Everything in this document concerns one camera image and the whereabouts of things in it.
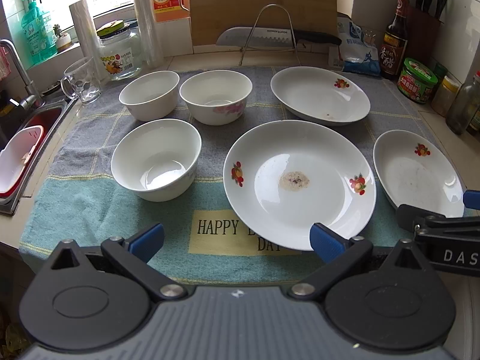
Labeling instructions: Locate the steel faucet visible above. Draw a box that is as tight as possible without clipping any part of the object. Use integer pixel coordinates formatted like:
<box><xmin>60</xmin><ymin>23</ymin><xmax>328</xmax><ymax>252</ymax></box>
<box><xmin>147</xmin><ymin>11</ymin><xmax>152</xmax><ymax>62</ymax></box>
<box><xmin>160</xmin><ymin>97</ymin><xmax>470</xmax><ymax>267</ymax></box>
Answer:
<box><xmin>0</xmin><ymin>38</ymin><xmax>45</xmax><ymax>111</ymax></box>

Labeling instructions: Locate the tall clear plastic roll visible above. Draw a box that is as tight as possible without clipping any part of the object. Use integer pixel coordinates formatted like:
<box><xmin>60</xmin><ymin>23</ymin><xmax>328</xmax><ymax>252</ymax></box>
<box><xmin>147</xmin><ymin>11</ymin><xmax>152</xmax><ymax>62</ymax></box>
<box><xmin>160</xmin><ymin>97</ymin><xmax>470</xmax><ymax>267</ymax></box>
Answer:
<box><xmin>133</xmin><ymin>0</ymin><xmax>164</xmax><ymax>70</ymax></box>

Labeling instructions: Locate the blue white salt bag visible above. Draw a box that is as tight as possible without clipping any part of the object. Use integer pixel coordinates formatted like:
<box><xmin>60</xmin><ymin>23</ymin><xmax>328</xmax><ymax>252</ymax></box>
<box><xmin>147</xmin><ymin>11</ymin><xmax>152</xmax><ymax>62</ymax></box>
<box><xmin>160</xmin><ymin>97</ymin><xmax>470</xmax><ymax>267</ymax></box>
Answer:
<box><xmin>329</xmin><ymin>13</ymin><xmax>381</xmax><ymax>77</ymax></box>

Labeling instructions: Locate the wire board rack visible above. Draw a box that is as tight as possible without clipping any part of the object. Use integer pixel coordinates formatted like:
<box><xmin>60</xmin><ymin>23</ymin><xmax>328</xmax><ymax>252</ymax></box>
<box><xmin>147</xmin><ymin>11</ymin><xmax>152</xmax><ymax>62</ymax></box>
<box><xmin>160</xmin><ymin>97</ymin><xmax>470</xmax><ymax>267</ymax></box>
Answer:
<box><xmin>238</xmin><ymin>3</ymin><xmax>302</xmax><ymax>68</ymax></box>

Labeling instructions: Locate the pink flower white bowl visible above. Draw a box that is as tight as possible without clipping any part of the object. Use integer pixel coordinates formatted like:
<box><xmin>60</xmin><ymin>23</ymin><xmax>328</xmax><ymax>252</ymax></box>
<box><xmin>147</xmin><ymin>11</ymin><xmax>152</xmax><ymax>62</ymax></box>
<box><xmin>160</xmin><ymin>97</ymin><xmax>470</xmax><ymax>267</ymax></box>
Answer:
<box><xmin>179</xmin><ymin>70</ymin><xmax>253</xmax><ymax>126</ymax></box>

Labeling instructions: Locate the yellow lid spice jar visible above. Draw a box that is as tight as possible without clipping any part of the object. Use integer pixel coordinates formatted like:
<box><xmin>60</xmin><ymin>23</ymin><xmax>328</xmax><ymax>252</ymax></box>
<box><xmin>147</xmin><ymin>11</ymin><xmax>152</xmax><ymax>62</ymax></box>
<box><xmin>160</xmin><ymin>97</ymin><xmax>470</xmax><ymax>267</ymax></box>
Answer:
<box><xmin>431</xmin><ymin>76</ymin><xmax>460</xmax><ymax>117</ymax></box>

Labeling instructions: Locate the steel sink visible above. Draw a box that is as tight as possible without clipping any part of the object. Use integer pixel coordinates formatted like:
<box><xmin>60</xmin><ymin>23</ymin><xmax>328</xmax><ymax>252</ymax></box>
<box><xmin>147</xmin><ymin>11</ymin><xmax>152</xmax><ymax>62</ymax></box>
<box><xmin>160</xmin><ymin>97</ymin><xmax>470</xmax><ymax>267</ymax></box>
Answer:
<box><xmin>1</xmin><ymin>98</ymin><xmax>76</xmax><ymax>216</ymax></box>

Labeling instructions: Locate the red white sink basin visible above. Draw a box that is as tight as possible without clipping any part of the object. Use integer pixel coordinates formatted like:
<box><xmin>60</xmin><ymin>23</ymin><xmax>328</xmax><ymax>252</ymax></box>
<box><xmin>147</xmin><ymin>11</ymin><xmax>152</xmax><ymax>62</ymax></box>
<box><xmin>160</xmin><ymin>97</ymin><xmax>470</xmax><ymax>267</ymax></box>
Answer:
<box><xmin>0</xmin><ymin>125</ymin><xmax>45</xmax><ymax>197</ymax></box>

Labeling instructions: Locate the glass mug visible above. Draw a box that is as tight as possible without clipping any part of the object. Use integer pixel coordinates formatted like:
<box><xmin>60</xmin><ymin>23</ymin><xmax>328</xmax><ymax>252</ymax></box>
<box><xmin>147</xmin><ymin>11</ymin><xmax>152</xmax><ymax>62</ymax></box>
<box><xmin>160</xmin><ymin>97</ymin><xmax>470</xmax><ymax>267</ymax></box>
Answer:
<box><xmin>60</xmin><ymin>57</ymin><xmax>102</xmax><ymax>105</ymax></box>

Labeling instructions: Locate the clear glass bottle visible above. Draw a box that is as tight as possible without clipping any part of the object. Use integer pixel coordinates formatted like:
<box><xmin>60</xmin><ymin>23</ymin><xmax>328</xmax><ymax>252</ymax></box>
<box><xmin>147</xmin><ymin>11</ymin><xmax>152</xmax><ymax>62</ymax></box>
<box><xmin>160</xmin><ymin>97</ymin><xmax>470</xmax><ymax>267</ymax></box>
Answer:
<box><xmin>446</xmin><ymin>72</ymin><xmax>480</xmax><ymax>135</ymax></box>

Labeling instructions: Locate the dark vinegar bottle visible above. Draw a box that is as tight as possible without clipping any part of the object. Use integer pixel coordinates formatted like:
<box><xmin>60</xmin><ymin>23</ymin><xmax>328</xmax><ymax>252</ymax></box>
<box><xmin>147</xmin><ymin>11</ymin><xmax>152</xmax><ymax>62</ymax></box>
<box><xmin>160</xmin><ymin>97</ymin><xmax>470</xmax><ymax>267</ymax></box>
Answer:
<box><xmin>379</xmin><ymin>0</ymin><xmax>408</xmax><ymax>78</ymax></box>

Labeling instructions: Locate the green dish soap bottle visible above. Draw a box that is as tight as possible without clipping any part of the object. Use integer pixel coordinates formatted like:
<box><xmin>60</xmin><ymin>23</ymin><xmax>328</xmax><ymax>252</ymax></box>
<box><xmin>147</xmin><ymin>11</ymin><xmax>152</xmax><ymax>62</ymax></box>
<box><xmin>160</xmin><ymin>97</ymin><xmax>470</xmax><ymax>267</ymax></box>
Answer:
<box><xmin>21</xmin><ymin>0</ymin><xmax>57</xmax><ymax>65</ymax></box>

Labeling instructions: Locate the large glass jar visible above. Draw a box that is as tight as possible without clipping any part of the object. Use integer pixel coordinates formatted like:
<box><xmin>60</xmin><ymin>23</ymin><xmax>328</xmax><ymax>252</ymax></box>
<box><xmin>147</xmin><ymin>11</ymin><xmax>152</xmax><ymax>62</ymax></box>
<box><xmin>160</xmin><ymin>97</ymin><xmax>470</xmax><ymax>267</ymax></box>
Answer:
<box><xmin>97</xmin><ymin>20</ymin><xmax>144</xmax><ymax>80</ymax></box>

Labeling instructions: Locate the knife block with knives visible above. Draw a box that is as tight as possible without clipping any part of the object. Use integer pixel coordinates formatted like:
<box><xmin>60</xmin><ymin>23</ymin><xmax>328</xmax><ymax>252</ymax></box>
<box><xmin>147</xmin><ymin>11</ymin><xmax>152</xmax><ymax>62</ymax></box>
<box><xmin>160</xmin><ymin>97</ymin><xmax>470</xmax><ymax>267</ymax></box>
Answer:
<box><xmin>406</xmin><ymin>0</ymin><xmax>448</xmax><ymax>64</ymax></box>

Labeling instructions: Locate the green cap dark jar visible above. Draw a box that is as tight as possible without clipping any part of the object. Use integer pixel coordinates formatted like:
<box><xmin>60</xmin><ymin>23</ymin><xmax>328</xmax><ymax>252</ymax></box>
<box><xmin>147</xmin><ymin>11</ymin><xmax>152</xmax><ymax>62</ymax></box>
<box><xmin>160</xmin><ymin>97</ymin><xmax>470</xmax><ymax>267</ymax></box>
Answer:
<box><xmin>433</xmin><ymin>62</ymin><xmax>448</xmax><ymax>85</ymax></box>

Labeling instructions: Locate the oval fruit plate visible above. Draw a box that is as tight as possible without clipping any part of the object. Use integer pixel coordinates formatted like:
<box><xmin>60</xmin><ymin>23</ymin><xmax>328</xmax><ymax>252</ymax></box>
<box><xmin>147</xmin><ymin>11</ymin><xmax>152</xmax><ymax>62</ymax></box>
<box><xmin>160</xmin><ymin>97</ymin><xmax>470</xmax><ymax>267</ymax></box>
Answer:
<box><xmin>270</xmin><ymin>67</ymin><xmax>371</xmax><ymax>126</ymax></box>
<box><xmin>373</xmin><ymin>129</ymin><xmax>465</xmax><ymax>218</ymax></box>

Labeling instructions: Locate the large round fruit plate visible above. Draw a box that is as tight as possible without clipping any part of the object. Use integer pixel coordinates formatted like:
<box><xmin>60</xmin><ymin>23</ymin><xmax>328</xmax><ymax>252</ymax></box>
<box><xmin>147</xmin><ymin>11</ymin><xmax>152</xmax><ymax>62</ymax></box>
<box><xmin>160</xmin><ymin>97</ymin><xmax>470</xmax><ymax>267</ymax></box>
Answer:
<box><xmin>223</xmin><ymin>119</ymin><xmax>377</xmax><ymax>251</ymax></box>

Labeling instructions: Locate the steel kitchen knife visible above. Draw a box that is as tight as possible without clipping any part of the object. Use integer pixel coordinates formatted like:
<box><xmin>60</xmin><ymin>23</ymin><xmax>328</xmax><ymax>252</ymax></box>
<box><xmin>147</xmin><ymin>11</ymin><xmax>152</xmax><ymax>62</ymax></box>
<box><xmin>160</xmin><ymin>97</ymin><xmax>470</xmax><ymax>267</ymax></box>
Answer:
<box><xmin>216</xmin><ymin>27</ymin><xmax>342</xmax><ymax>48</ymax></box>

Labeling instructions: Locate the green mushroom sauce jar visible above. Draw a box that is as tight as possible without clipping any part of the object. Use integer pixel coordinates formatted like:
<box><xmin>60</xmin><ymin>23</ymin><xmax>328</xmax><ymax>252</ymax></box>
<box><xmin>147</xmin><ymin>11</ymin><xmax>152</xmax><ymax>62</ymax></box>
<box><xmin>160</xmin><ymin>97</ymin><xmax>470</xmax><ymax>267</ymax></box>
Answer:
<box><xmin>397</xmin><ymin>58</ymin><xmax>438</xmax><ymax>104</ymax></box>

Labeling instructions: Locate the plastic wrap roll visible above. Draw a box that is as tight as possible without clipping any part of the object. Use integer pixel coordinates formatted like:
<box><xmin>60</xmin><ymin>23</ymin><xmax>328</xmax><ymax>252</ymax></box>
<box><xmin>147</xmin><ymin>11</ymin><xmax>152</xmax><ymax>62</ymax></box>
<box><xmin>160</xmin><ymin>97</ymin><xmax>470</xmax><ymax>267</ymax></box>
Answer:
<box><xmin>69</xmin><ymin>0</ymin><xmax>109</xmax><ymax>84</ymax></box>

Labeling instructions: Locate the bamboo cutting board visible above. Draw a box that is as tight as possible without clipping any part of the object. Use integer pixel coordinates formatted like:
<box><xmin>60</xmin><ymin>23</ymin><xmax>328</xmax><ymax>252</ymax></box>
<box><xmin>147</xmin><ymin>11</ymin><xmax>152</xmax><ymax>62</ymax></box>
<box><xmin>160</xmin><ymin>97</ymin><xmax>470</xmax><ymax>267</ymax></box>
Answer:
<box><xmin>190</xmin><ymin>0</ymin><xmax>337</xmax><ymax>46</ymax></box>

